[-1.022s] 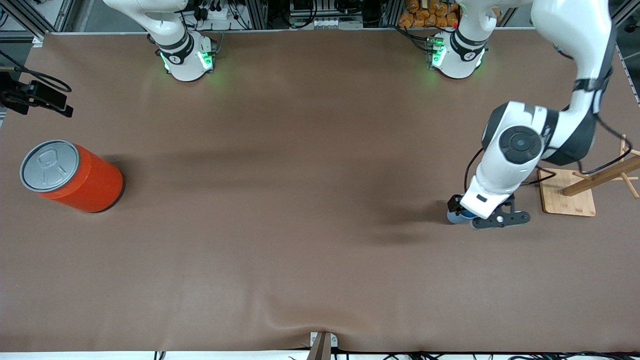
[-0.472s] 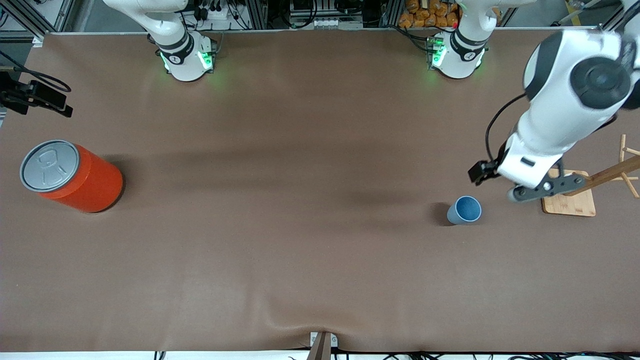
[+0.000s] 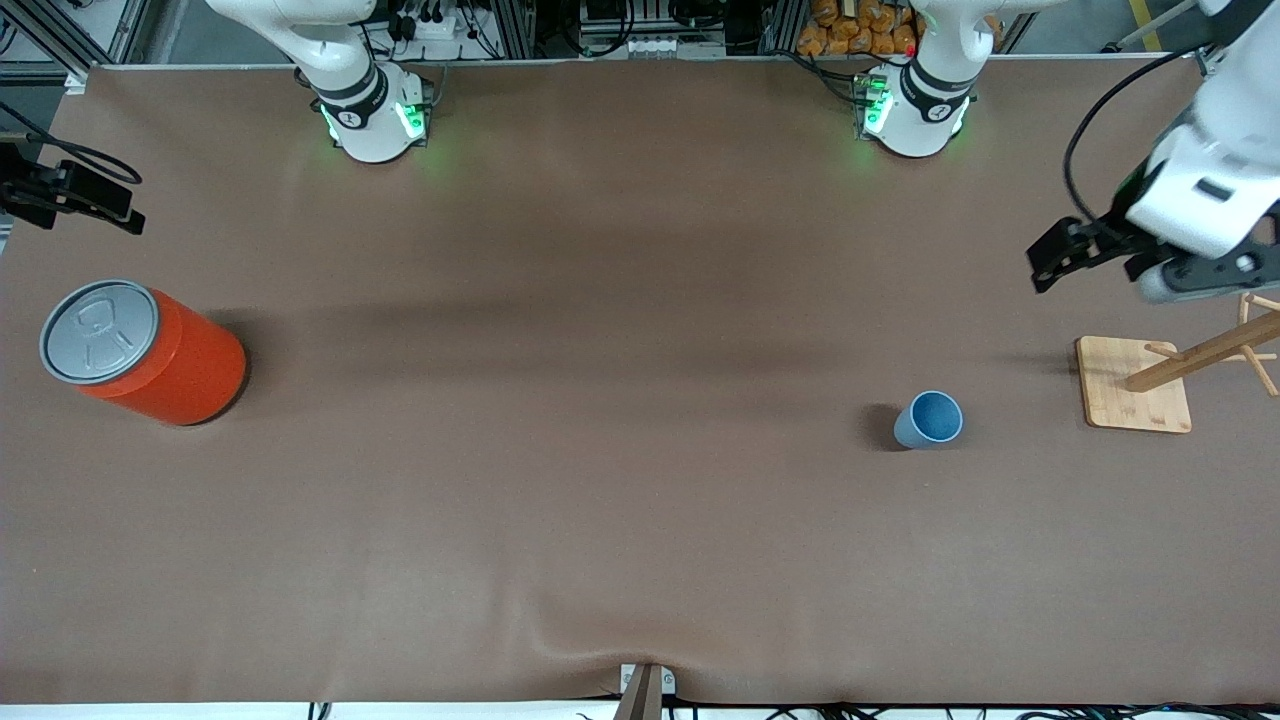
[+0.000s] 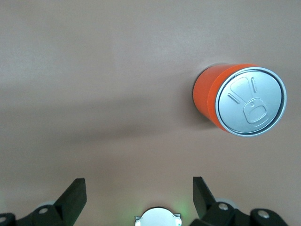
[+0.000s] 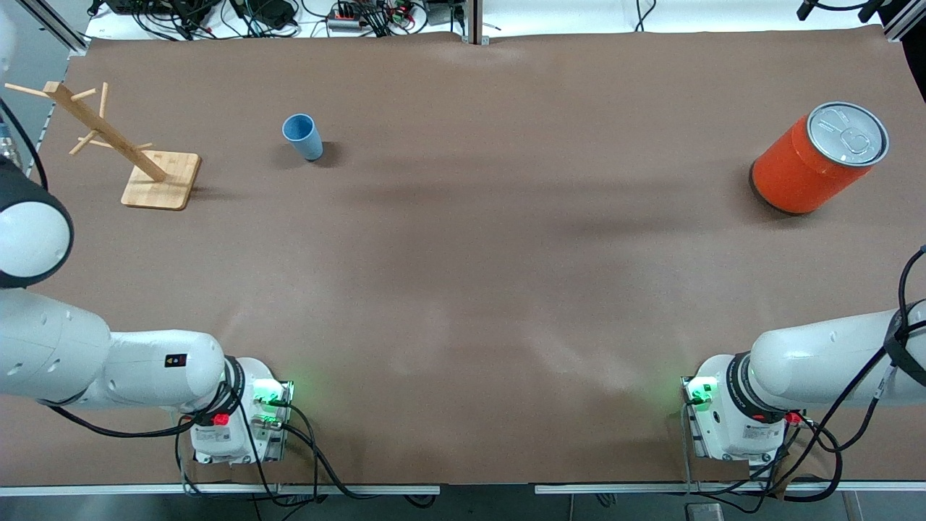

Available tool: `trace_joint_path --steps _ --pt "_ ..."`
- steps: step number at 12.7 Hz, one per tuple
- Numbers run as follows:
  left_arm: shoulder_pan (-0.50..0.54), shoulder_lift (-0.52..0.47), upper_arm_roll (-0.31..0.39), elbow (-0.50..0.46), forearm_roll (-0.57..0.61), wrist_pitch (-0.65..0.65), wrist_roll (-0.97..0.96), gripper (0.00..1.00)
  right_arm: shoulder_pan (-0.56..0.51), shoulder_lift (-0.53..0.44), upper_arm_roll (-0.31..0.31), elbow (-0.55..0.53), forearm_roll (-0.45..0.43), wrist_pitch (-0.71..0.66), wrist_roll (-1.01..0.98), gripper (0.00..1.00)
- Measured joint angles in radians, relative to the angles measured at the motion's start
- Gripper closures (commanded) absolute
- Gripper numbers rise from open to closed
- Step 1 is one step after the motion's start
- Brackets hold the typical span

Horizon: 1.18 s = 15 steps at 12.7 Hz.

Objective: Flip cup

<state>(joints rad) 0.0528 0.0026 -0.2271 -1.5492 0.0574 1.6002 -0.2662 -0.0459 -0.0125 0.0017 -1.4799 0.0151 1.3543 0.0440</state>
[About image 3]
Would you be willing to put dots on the wooden cup rack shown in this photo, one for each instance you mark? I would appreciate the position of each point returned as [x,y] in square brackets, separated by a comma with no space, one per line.
[1130,395]

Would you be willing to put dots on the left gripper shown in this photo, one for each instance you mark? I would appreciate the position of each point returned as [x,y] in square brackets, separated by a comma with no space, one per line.
[1113,236]

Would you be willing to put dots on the blue plastic cup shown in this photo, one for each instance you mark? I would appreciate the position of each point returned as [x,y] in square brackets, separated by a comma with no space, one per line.
[935,418]

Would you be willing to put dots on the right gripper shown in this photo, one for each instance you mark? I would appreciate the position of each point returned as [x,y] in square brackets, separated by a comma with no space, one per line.
[40,190]

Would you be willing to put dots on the white power strip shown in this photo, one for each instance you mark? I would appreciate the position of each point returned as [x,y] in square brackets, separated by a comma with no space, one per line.
[430,28]

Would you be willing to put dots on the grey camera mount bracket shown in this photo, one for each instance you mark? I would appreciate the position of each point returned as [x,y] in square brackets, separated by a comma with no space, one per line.
[640,700]

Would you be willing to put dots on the orange can with grey lid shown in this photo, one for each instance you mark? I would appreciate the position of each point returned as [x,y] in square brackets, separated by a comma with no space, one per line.
[180,360]

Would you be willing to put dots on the bag of orange snacks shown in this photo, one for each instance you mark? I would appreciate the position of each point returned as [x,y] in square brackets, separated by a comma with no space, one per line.
[850,35]

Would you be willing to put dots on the aluminium frame profile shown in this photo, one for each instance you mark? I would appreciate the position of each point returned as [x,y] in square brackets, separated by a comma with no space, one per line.
[60,40]

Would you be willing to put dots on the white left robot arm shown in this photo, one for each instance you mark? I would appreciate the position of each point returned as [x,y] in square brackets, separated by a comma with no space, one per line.
[930,110]

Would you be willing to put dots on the brown table cloth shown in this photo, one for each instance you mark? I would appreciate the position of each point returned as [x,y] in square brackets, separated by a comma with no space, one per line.
[640,400]

